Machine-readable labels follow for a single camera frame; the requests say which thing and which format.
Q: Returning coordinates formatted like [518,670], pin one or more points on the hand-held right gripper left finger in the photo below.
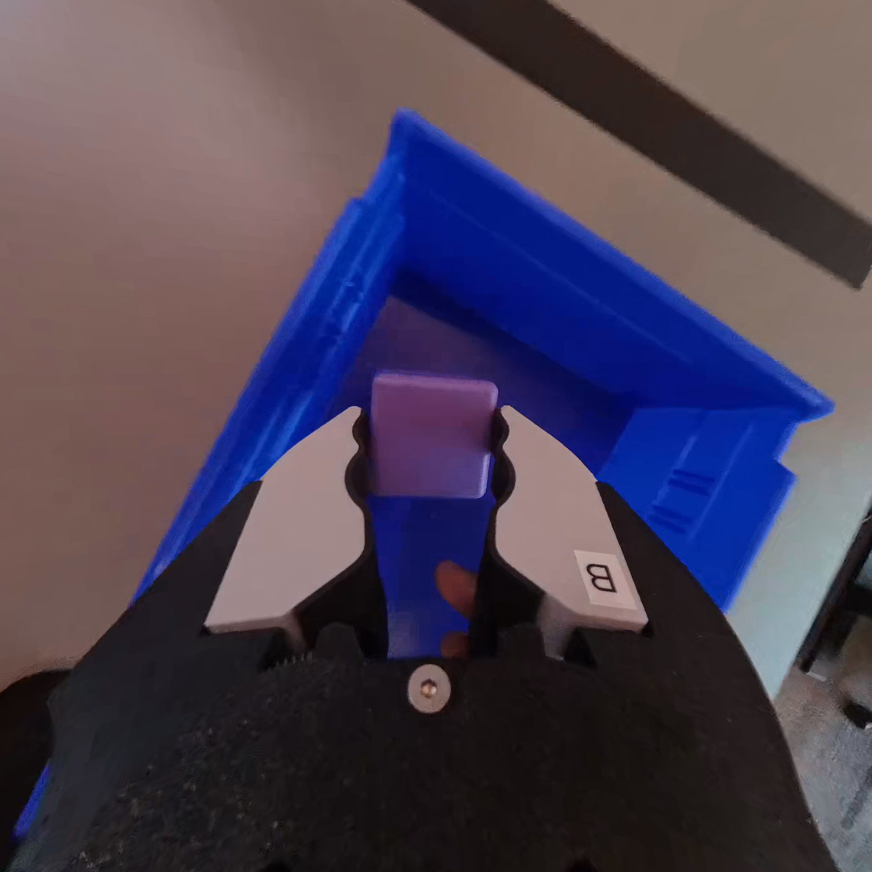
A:
[289,538]

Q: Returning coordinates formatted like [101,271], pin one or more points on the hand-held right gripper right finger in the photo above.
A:
[552,532]

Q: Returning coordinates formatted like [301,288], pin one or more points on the purple foam cube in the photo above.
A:
[433,436]

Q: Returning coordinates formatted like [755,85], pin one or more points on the blue plastic bin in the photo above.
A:
[545,314]

